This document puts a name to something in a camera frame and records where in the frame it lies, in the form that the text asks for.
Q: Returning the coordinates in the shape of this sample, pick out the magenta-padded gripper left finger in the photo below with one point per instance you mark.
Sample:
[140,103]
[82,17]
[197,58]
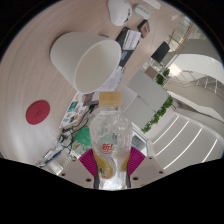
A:
[75,170]

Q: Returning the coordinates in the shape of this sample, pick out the flat round red coaster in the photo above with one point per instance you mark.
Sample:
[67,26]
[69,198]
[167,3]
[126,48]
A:
[38,112]

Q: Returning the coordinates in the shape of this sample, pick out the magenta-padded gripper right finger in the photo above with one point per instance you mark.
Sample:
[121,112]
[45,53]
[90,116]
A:
[146,168]

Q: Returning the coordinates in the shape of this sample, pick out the black chair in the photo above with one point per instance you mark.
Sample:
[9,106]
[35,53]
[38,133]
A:
[160,51]

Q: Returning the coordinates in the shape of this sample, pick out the small white oval case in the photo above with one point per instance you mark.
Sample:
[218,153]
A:
[141,11]

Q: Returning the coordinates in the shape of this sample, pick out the green plants atop cabinet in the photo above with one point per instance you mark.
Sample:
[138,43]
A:
[160,111]

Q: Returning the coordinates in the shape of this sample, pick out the white card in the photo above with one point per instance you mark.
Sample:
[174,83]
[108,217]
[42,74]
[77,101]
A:
[131,40]

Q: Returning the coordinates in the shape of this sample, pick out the clear lemon drink bottle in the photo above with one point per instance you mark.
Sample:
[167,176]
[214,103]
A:
[111,133]

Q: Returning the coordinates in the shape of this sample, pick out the ceiling light strips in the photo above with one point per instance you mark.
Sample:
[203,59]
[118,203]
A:
[180,140]

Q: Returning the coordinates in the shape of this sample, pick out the black notebook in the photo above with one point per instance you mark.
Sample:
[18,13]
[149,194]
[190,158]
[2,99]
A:
[123,55]

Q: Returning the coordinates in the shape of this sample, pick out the small red and black box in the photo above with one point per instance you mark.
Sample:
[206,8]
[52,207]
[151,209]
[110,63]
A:
[143,28]

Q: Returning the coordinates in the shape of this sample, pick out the clear plastic wrapper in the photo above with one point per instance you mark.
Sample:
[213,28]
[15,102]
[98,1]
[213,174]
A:
[52,154]

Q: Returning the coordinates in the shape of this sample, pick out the white cup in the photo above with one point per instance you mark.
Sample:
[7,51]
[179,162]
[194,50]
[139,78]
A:
[80,56]

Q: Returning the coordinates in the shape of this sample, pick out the planter box with green plants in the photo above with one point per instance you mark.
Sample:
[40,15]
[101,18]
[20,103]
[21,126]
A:
[161,76]

